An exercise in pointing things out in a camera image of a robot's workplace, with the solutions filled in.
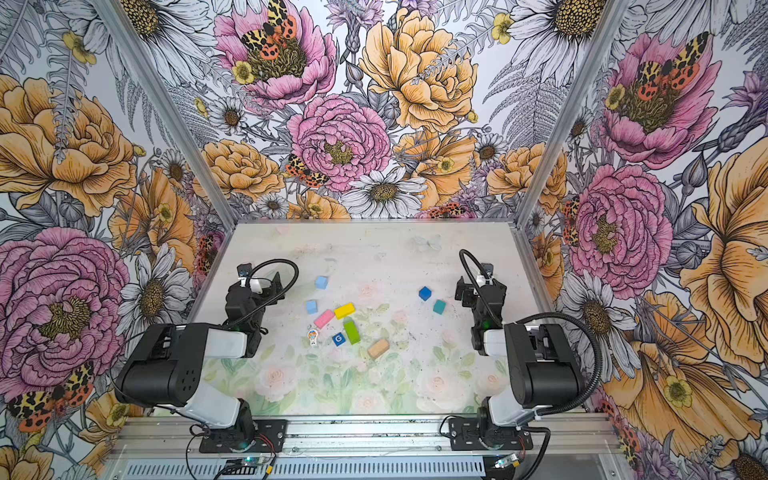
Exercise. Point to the aluminium corner post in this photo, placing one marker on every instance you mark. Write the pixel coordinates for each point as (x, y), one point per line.
(584, 78)
(128, 42)

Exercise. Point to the aluminium front rail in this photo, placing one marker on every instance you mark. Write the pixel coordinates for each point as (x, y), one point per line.
(342, 436)

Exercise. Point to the yellow rectangular block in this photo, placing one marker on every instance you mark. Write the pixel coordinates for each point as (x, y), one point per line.
(344, 311)

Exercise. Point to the right aluminium corner post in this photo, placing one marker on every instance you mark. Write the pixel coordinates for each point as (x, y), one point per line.
(584, 78)

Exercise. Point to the white vented cable duct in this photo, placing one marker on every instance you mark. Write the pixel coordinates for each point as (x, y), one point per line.
(382, 467)

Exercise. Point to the pink rectangular block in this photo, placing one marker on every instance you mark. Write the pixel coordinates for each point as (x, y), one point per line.
(324, 319)

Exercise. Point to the left aluminium corner post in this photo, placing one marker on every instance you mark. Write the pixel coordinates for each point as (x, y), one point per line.
(128, 42)

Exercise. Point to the teal cube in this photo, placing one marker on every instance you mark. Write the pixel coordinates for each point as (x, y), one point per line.
(439, 307)

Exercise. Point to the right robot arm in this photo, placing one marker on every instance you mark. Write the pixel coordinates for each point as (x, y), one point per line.
(544, 376)

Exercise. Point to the dark blue cube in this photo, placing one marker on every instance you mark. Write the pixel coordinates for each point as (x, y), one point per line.
(425, 293)

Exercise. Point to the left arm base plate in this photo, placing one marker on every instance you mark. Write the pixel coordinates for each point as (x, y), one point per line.
(264, 436)

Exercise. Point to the natural wood rectangular block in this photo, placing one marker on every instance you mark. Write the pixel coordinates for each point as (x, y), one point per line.
(378, 349)

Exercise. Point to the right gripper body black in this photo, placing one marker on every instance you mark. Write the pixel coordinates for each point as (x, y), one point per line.
(472, 294)

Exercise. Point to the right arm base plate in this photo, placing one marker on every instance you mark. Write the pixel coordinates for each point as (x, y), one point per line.
(475, 433)

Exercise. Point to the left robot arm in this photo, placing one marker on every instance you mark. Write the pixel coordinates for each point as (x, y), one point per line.
(164, 369)

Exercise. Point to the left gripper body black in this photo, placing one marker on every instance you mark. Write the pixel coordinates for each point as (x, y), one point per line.
(258, 294)

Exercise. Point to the blue letter G cube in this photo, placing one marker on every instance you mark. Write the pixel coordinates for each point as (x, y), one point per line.
(339, 339)

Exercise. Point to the green rectangular block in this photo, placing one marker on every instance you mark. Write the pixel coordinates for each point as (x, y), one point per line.
(352, 332)

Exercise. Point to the light blue cube near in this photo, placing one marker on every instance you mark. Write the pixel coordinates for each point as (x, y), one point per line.
(311, 306)

